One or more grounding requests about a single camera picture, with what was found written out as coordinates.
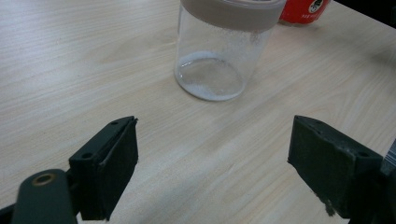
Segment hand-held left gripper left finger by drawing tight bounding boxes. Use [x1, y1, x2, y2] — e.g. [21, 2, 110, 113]
[68, 116, 139, 222]

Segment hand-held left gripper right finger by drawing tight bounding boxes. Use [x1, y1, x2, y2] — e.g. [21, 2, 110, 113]
[287, 115, 384, 219]

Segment white bag with red label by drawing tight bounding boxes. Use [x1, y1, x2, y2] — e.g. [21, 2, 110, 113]
[278, 0, 332, 26]

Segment clear jar with beige lid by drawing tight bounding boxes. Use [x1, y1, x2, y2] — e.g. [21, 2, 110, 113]
[174, 0, 288, 102]

